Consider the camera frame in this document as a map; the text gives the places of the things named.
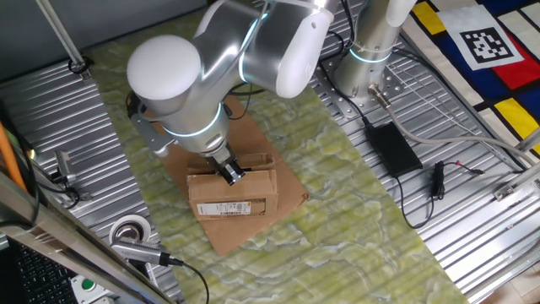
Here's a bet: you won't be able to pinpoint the thick grey robot cable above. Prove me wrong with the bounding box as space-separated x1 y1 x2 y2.
367 83 540 168

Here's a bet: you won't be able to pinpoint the grey box green button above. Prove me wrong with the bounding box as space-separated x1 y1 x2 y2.
69 274 117 304

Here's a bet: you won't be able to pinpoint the metal frame rail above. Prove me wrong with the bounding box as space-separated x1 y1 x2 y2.
0 171 178 304

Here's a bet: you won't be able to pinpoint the orange pole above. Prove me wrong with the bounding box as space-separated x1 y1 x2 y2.
0 122 29 193

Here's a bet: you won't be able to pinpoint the fiducial marker board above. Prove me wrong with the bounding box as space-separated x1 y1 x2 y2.
400 0 540 157

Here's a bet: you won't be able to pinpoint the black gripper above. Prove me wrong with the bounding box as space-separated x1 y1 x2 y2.
205 145 247 187

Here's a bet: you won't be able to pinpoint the brown cardboard box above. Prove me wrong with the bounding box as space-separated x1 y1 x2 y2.
186 152 279 221

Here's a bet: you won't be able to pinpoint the round silver dish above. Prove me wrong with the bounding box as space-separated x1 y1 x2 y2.
108 214 152 247

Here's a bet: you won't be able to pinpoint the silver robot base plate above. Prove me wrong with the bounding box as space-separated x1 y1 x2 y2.
310 54 406 123

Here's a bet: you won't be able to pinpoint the green marble pattern mat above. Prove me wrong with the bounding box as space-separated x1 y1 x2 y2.
86 8 469 304

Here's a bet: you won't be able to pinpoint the silver ribbed camera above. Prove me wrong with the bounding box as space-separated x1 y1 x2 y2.
110 236 172 267

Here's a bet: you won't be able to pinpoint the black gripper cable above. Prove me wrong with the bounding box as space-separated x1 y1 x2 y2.
223 79 267 122

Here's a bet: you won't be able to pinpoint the aluminium frame profile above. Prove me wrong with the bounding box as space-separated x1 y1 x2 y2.
492 126 540 202

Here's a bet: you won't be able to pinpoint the black power adapter brick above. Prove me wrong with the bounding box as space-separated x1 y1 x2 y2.
364 121 424 178

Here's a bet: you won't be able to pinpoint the black power cord with plug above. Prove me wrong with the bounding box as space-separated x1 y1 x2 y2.
318 58 375 128

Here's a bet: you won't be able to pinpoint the white fiducial marker sheet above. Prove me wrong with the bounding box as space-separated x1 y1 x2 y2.
436 3 525 72

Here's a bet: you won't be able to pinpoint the black keyboard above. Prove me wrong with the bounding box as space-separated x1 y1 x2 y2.
0 238 79 304

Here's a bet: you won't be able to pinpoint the metal clamp bracket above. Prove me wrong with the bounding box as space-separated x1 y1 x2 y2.
52 150 92 203

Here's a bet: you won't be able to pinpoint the black camera cable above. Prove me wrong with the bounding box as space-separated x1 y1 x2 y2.
168 258 211 304

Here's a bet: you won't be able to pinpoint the black cables at robot base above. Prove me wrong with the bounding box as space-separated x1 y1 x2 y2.
314 0 359 68

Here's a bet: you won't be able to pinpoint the flat brown cardboard sheet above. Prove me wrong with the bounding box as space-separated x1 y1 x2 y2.
138 95 310 258

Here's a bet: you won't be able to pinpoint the black bundled cord red tip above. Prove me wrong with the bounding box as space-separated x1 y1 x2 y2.
394 159 486 230

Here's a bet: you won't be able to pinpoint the grey tripod pole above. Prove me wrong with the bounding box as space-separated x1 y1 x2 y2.
35 0 92 81

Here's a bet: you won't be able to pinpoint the wrist camera on silver bracket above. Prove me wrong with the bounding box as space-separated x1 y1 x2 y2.
126 90 178 160

